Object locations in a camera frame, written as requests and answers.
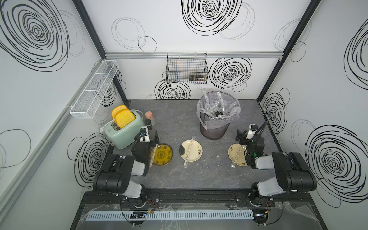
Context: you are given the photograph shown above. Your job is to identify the back yellow bread slice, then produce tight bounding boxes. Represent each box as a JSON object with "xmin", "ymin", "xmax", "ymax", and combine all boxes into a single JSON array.
[{"xmin": 111, "ymin": 105, "xmax": 127, "ymax": 119}]

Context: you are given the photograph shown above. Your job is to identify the black wire wall basket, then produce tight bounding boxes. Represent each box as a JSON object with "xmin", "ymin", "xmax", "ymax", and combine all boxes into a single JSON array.
[{"xmin": 165, "ymin": 58, "xmax": 209, "ymax": 84}]

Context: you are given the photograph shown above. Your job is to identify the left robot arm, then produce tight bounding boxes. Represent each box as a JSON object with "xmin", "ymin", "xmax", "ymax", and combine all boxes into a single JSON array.
[{"xmin": 93, "ymin": 131, "xmax": 160, "ymax": 208}]

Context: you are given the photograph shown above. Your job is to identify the white slotted cable duct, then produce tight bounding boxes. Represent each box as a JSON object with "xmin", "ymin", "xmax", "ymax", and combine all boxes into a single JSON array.
[{"xmin": 85, "ymin": 210, "xmax": 254, "ymax": 221}]

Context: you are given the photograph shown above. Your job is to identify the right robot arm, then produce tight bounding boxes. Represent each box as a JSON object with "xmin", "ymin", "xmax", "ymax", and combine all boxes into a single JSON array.
[{"xmin": 235, "ymin": 129, "xmax": 317, "ymax": 207}]

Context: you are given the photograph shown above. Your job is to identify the mint green toaster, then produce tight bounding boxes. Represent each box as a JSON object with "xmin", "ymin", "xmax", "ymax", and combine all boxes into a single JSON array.
[{"xmin": 100, "ymin": 109, "xmax": 145, "ymax": 149}]

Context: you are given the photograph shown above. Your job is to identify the wrapped chopsticks on yellow plate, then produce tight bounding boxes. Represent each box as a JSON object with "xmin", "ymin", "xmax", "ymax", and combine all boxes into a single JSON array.
[{"xmin": 149, "ymin": 144, "xmax": 158, "ymax": 167}]

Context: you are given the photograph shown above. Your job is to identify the wrapped chopsticks on middle plate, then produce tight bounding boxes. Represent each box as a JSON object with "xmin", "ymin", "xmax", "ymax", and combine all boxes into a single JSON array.
[{"xmin": 184, "ymin": 135, "xmax": 196, "ymax": 168}]

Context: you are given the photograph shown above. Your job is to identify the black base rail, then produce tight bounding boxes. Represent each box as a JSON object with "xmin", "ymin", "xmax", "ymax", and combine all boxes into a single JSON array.
[{"xmin": 79, "ymin": 188, "xmax": 312, "ymax": 209}]

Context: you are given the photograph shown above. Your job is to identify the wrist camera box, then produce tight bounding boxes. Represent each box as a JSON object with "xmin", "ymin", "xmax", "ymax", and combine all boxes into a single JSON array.
[
  {"xmin": 246, "ymin": 124, "xmax": 258, "ymax": 140},
  {"xmin": 139, "ymin": 126, "xmax": 150, "ymax": 143}
]

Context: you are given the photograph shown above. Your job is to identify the cream plate with red marks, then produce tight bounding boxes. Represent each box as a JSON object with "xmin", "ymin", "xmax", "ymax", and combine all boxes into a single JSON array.
[{"xmin": 228, "ymin": 143, "xmax": 250, "ymax": 167}]

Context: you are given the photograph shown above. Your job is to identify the aluminium wall rail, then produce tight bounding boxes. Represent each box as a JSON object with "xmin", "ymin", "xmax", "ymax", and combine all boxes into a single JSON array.
[{"xmin": 105, "ymin": 51, "xmax": 284, "ymax": 59}]

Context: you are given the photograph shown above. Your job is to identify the front yellow bread slice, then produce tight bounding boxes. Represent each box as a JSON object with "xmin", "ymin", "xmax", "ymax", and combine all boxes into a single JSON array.
[{"xmin": 115, "ymin": 109, "xmax": 136, "ymax": 128}]

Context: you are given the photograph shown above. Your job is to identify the clear plastic chopstick wrapper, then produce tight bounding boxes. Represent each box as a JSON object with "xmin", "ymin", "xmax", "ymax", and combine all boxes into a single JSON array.
[{"xmin": 230, "ymin": 144, "xmax": 248, "ymax": 169}]

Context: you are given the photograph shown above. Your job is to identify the black capped spice jar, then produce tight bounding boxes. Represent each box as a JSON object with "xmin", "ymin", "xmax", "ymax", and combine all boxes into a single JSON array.
[{"xmin": 144, "ymin": 119, "xmax": 152, "ymax": 130}]

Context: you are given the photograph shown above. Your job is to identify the yellow patterned plate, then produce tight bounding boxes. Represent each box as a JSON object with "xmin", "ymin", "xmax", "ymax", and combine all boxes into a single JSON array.
[{"xmin": 150, "ymin": 144, "xmax": 173, "ymax": 166}]

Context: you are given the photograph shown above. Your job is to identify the black mesh trash bin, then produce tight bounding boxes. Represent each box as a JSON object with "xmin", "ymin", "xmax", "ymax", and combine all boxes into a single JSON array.
[{"xmin": 199, "ymin": 91, "xmax": 239, "ymax": 140}]

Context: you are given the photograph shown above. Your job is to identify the yellow bread slice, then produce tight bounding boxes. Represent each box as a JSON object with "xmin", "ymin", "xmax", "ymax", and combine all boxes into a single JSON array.
[
  {"xmin": 111, "ymin": 105, "xmax": 127, "ymax": 119},
  {"xmin": 115, "ymin": 109, "xmax": 136, "ymax": 128}
]

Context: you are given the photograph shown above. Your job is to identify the cork topped glass bottle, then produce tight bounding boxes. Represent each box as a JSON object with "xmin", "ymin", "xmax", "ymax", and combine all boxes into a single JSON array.
[{"xmin": 145, "ymin": 111, "xmax": 156, "ymax": 126}]

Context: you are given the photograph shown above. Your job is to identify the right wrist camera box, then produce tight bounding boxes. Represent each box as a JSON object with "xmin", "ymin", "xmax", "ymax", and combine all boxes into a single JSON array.
[{"xmin": 246, "ymin": 124, "xmax": 258, "ymax": 140}]

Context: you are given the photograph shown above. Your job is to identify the cream plate with black patch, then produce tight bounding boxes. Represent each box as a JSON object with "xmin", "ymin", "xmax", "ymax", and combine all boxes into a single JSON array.
[{"xmin": 179, "ymin": 140, "xmax": 203, "ymax": 162}]

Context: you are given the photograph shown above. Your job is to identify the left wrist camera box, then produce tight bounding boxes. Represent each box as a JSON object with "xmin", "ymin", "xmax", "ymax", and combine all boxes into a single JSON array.
[{"xmin": 139, "ymin": 126, "xmax": 150, "ymax": 143}]

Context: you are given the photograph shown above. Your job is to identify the white wire wall shelf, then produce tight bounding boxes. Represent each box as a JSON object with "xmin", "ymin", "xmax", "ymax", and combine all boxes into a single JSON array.
[{"xmin": 70, "ymin": 59, "xmax": 118, "ymax": 119}]

